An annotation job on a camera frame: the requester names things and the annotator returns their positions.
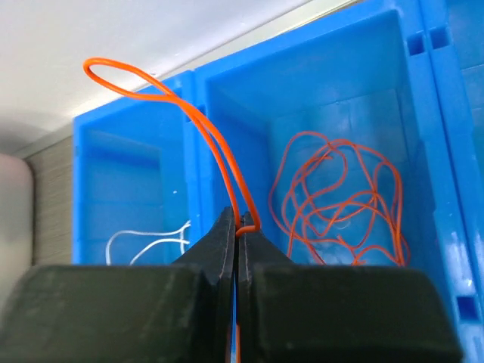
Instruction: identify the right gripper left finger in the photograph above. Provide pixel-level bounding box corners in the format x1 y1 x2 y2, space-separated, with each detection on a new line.
1 208 235 362

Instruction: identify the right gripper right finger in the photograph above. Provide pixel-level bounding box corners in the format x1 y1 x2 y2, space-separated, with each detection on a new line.
237 217 462 362

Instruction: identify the white wire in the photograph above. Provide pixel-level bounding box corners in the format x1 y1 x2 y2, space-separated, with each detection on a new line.
104 221 192 266

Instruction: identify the red-orange wire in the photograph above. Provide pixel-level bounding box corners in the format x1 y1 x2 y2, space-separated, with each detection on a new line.
268 131 411 266

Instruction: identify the blue three-compartment bin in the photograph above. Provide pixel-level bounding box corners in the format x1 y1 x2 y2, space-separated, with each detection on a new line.
73 1 483 362

